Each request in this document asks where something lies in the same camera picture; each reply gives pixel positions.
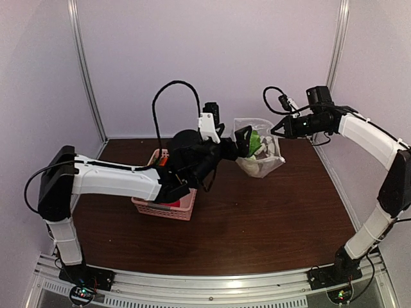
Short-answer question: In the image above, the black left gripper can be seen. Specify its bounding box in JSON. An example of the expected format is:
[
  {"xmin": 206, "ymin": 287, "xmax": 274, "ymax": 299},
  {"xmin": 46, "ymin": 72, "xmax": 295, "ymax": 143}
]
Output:
[{"xmin": 189, "ymin": 124, "xmax": 252, "ymax": 185}]

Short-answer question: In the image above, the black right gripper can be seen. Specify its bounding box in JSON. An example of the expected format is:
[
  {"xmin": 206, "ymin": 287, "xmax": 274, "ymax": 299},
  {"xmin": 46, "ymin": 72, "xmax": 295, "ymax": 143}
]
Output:
[{"xmin": 272, "ymin": 112, "xmax": 329, "ymax": 139}]

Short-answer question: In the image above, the white radish with green leaves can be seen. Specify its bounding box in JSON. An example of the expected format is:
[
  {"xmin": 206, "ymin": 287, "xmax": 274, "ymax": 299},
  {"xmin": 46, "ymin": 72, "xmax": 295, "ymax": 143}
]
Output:
[{"xmin": 236, "ymin": 130, "xmax": 286, "ymax": 178}]

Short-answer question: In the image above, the clear zip top bag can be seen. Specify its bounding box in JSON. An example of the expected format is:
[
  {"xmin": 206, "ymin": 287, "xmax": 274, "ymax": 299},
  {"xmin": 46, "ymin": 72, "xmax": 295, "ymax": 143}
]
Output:
[{"xmin": 233, "ymin": 118, "xmax": 286, "ymax": 178}]

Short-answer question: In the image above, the red apple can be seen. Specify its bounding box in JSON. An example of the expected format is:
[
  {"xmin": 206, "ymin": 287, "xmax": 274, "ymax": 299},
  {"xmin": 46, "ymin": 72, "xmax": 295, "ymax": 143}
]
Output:
[{"xmin": 161, "ymin": 200, "xmax": 180, "ymax": 208}]

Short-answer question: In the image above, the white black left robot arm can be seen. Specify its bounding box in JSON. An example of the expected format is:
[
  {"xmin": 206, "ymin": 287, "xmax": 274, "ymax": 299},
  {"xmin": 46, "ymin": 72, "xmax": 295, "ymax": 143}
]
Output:
[{"xmin": 34, "ymin": 126, "xmax": 252, "ymax": 285}]

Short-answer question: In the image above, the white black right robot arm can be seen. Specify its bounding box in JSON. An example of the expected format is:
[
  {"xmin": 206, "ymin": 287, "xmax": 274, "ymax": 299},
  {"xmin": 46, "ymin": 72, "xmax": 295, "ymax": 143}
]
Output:
[{"xmin": 269, "ymin": 86, "xmax": 410, "ymax": 284}]

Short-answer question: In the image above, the orange pumpkin with leaf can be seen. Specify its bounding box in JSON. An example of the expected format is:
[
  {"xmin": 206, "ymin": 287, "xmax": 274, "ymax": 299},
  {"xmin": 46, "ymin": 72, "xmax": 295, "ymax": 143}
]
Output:
[{"xmin": 153, "ymin": 156, "xmax": 168, "ymax": 166}]

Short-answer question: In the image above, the pink perforated plastic basket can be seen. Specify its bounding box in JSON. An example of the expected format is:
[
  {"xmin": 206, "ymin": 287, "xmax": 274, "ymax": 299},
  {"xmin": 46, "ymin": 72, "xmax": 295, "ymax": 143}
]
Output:
[{"xmin": 130, "ymin": 148, "xmax": 198, "ymax": 221}]

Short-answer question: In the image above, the right round circuit board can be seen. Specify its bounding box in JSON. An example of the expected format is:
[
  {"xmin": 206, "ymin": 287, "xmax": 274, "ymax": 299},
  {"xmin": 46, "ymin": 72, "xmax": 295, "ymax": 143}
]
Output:
[{"xmin": 327, "ymin": 286, "xmax": 353, "ymax": 305}]

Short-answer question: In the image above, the round circuit board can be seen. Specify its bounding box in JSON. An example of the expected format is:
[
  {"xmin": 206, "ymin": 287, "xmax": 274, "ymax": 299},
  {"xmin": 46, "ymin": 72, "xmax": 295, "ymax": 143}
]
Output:
[
  {"xmin": 327, "ymin": 286, "xmax": 353, "ymax": 305},
  {"xmin": 69, "ymin": 286, "xmax": 96, "ymax": 306}
]

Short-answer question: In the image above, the left round circuit board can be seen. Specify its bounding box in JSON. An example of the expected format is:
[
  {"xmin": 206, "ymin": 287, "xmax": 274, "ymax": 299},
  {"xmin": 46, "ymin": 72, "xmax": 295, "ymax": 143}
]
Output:
[{"xmin": 69, "ymin": 286, "xmax": 96, "ymax": 306}]

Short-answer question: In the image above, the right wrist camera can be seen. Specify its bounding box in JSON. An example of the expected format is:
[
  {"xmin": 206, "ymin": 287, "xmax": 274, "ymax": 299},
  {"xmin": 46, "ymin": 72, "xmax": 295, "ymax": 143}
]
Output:
[{"xmin": 277, "ymin": 94, "xmax": 301, "ymax": 118}]

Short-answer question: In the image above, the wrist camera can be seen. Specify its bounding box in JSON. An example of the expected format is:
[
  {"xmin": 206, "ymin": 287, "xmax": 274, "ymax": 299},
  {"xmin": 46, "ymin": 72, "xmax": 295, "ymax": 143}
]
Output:
[
  {"xmin": 198, "ymin": 102, "xmax": 221, "ymax": 144},
  {"xmin": 277, "ymin": 94, "xmax": 301, "ymax": 118}
]

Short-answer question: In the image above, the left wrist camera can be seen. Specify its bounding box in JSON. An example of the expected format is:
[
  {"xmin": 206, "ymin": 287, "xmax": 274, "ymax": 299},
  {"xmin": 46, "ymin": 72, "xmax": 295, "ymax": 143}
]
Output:
[{"xmin": 198, "ymin": 102, "xmax": 221, "ymax": 144}]

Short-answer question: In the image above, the black right camera cable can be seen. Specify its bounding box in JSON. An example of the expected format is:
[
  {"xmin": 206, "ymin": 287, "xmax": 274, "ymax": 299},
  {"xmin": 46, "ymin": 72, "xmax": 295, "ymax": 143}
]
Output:
[{"xmin": 263, "ymin": 85, "xmax": 302, "ymax": 116}]

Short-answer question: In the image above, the black camera cable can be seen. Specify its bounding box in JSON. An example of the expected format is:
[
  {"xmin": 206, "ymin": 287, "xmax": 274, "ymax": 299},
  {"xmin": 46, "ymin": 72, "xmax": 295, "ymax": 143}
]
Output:
[
  {"xmin": 151, "ymin": 80, "xmax": 200, "ymax": 151},
  {"xmin": 263, "ymin": 85, "xmax": 302, "ymax": 116}
]

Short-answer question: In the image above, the right aluminium corner post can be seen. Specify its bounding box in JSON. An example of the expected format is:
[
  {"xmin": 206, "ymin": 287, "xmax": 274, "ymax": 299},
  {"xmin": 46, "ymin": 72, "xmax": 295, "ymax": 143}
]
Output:
[{"xmin": 326, "ymin": 0, "xmax": 350, "ymax": 92}]

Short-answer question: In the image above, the aluminium corner post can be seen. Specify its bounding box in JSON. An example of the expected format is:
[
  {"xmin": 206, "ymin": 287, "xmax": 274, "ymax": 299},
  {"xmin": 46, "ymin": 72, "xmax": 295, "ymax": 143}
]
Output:
[
  {"xmin": 326, "ymin": 0, "xmax": 350, "ymax": 92},
  {"xmin": 67, "ymin": 0, "xmax": 108, "ymax": 142}
]

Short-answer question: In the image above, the black left camera cable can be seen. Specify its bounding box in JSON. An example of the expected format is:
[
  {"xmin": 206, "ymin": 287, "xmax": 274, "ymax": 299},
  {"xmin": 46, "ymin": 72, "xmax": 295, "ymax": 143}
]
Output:
[{"xmin": 151, "ymin": 80, "xmax": 200, "ymax": 151}]

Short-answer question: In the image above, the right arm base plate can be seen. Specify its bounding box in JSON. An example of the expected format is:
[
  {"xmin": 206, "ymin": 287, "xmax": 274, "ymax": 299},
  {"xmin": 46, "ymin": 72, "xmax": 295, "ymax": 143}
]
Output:
[{"xmin": 307, "ymin": 264, "xmax": 363, "ymax": 290}]

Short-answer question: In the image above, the aluminium front rail frame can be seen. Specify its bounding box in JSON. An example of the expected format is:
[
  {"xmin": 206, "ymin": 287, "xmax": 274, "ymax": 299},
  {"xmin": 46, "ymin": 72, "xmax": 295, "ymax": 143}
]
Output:
[{"xmin": 21, "ymin": 253, "xmax": 400, "ymax": 307}]

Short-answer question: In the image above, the left aluminium corner post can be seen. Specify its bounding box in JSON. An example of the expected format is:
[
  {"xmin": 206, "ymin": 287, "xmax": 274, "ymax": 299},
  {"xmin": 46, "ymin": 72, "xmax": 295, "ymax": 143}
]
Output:
[{"xmin": 67, "ymin": 0, "xmax": 108, "ymax": 142}]

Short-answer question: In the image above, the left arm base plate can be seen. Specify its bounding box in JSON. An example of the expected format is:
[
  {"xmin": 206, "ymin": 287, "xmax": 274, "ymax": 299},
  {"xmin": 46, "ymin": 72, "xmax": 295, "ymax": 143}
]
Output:
[{"xmin": 58, "ymin": 264, "xmax": 115, "ymax": 291}]

